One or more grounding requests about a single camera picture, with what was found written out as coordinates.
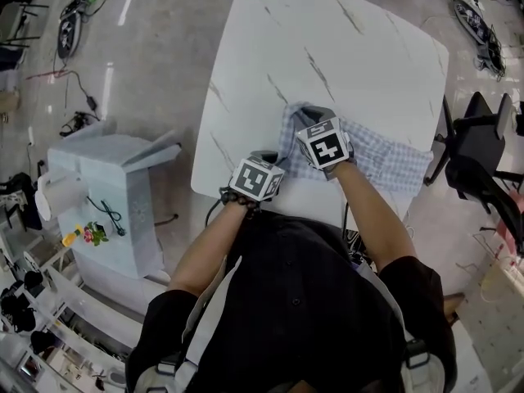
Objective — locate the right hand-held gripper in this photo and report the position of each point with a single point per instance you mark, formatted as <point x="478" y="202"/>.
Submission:
<point x="325" y="147"/>

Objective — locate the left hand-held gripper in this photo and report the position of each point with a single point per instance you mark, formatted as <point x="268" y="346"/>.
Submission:
<point x="256" y="180"/>

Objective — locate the blue checked shirt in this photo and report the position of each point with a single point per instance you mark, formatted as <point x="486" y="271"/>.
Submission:
<point x="385" y="158"/>

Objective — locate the person's right forearm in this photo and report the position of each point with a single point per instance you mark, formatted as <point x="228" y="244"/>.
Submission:
<point x="376" y="223"/>

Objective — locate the person's left forearm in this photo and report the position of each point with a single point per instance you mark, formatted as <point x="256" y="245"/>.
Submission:
<point x="204" y="256"/>

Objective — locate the white covered cabinet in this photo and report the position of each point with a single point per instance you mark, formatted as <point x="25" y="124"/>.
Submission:
<point x="106" y="166"/>

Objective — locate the person's black shirt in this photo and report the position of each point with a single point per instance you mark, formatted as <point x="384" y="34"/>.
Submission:
<point x="294" y="313"/>

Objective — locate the black office chair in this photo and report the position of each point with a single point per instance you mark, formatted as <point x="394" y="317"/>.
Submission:
<point x="479" y="154"/>

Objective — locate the yellow and green toy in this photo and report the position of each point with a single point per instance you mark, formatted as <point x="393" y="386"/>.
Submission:
<point x="92" y="233"/>

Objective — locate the pink chair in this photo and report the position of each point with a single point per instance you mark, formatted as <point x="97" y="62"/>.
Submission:
<point x="511" y="227"/>

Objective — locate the wooden bench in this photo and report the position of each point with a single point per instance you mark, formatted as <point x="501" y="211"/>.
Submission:
<point x="453" y="307"/>

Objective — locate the white display shelf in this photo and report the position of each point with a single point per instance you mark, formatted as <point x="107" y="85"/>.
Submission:
<point x="69" y="326"/>

